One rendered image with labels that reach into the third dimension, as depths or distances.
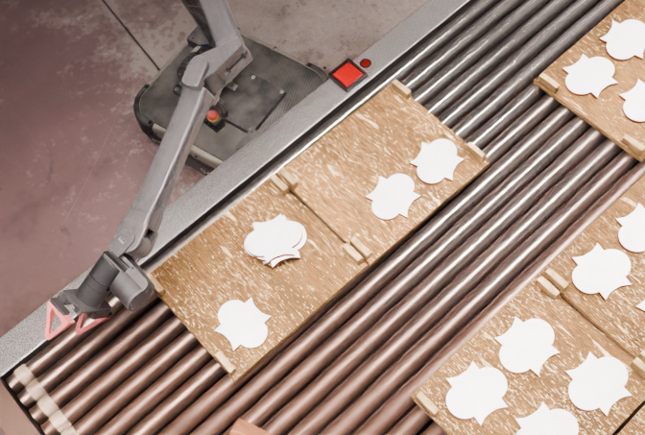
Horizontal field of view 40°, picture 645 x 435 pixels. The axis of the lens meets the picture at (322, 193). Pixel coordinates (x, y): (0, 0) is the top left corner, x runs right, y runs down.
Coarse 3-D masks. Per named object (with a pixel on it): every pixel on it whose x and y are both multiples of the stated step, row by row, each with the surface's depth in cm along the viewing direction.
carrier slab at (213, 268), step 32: (256, 192) 224; (224, 224) 220; (320, 224) 218; (192, 256) 216; (224, 256) 215; (320, 256) 213; (192, 288) 212; (224, 288) 211; (256, 288) 211; (288, 288) 210; (320, 288) 209; (192, 320) 208; (288, 320) 206; (224, 352) 203; (256, 352) 203
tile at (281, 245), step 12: (264, 228) 214; (276, 228) 214; (288, 228) 214; (252, 240) 213; (264, 240) 212; (276, 240) 212; (288, 240) 212; (300, 240) 213; (252, 252) 211; (264, 252) 211; (276, 252) 211; (288, 252) 210
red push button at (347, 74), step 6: (342, 66) 242; (348, 66) 242; (336, 72) 241; (342, 72) 241; (348, 72) 241; (354, 72) 240; (360, 72) 240; (336, 78) 240; (342, 78) 240; (348, 78) 240; (354, 78) 240; (348, 84) 239
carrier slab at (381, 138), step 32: (384, 96) 235; (352, 128) 231; (384, 128) 230; (416, 128) 229; (448, 128) 229; (320, 160) 227; (352, 160) 226; (384, 160) 225; (320, 192) 222; (352, 192) 221; (416, 192) 220; (448, 192) 219; (352, 224) 217; (384, 224) 216; (416, 224) 216
